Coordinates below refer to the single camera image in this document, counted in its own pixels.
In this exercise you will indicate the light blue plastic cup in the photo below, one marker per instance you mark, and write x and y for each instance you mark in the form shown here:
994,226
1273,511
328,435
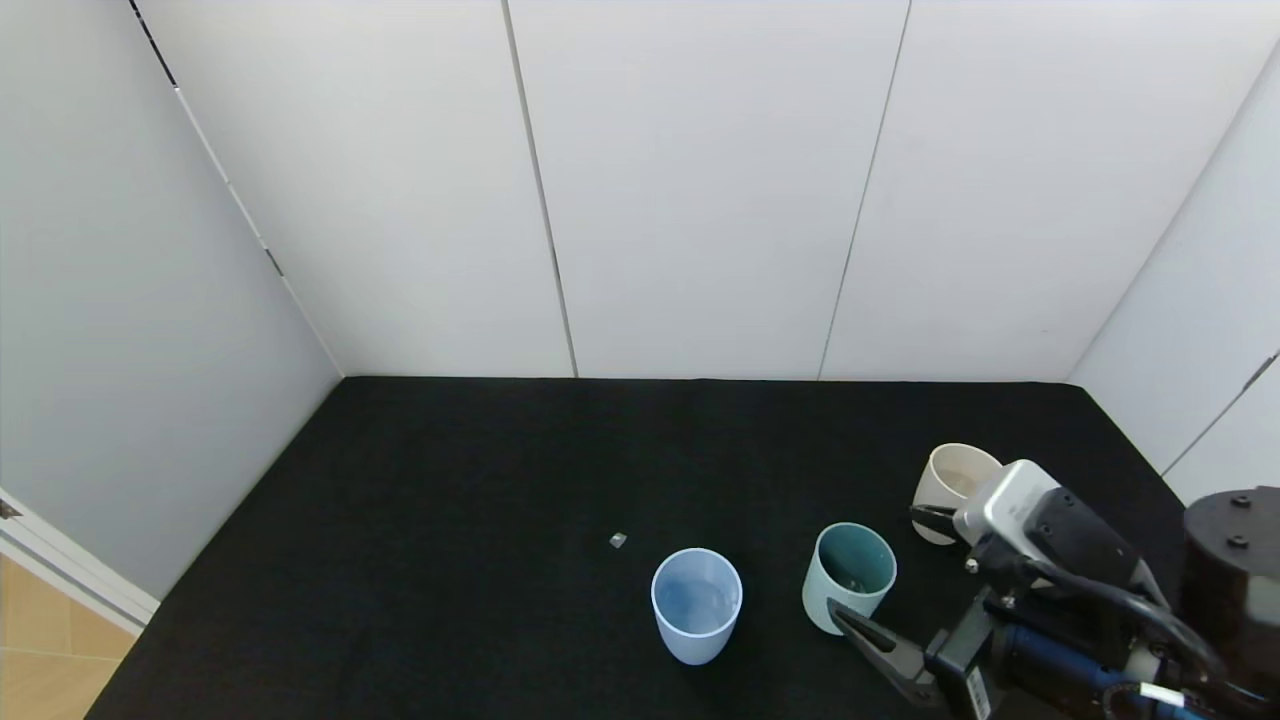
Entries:
695,630

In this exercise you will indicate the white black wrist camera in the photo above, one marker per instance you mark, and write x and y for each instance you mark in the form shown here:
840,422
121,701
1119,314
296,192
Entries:
1040,520

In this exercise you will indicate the teal plastic cup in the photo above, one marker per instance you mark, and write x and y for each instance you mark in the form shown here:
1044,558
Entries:
825,590

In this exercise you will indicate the small dark panel clip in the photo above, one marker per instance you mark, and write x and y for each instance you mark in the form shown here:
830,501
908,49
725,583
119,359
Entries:
1260,372

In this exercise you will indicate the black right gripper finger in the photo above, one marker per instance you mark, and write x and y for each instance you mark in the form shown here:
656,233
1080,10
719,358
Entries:
885,650
935,518

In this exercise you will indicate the cream plastic cup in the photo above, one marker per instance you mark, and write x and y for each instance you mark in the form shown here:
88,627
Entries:
940,480

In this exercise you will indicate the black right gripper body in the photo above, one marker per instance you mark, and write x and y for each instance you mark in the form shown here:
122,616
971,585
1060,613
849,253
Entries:
962,662

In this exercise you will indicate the black tablecloth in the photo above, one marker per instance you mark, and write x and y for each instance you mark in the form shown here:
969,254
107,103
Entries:
450,500

